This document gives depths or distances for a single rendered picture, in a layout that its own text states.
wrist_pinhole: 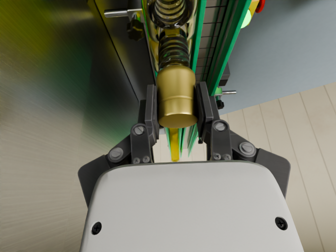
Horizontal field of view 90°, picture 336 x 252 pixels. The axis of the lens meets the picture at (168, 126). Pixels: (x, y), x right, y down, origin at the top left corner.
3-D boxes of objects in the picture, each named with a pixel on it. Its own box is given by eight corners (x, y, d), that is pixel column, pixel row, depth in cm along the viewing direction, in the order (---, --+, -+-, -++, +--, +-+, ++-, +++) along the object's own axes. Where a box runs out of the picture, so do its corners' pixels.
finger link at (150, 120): (117, 175, 13) (127, 109, 17) (158, 173, 13) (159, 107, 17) (101, 157, 10) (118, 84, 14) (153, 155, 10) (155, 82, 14)
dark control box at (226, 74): (207, 59, 69) (210, 76, 66) (227, 57, 69) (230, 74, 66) (204, 71, 77) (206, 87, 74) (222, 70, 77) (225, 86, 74)
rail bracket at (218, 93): (211, 69, 57) (216, 105, 52) (233, 68, 56) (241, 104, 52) (209, 77, 60) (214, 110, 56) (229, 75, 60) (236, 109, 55)
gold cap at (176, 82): (153, 66, 14) (154, 114, 12) (197, 63, 14) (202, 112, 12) (158, 89, 17) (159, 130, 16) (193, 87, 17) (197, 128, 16)
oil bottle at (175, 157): (170, 133, 120) (171, 174, 111) (177, 133, 120) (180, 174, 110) (170, 136, 126) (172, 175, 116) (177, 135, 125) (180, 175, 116)
